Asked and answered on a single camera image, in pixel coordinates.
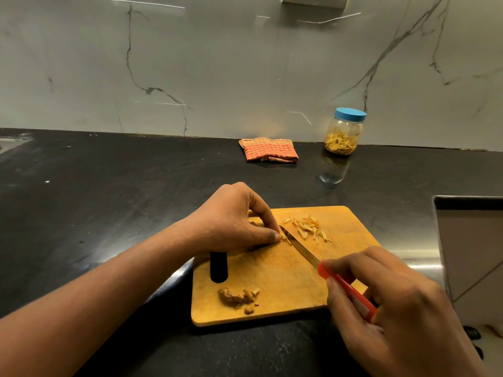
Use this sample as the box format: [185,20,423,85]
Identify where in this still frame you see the person's left hand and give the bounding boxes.
[184,182,282,256]

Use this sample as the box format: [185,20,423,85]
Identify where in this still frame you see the person's right hand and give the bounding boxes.
[320,246,486,377]

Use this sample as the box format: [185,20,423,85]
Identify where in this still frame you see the knobby ginger piece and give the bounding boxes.
[218,287,245,309]

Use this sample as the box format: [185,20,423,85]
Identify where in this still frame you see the red handled knife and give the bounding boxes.
[278,225,378,323]

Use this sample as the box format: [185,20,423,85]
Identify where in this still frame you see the chopped ginger strips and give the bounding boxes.
[279,214,334,247]

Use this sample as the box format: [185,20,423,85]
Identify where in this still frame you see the blue-lidded plastic jar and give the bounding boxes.
[323,107,368,157]

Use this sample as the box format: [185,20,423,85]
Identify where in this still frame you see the person's left forearm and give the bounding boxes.
[0,221,199,377]

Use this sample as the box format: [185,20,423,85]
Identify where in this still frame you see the blue jar lid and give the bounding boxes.
[334,107,368,124]

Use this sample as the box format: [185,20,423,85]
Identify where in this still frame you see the wooden cutting board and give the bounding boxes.
[190,206,381,328]

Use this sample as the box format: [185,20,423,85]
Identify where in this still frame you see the orange checked cloth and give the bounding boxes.
[238,137,300,164]

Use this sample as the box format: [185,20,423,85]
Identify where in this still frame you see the beige cabinet door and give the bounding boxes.
[432,195,503,326]

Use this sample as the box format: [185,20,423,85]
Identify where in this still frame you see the steel sink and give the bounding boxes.
[0,133,34,156]

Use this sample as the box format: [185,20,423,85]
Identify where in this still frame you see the black cabinet handle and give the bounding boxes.
[462,325,485,361]

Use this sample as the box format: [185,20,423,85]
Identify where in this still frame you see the grey wall switch plate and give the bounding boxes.
[280,0,349,10]

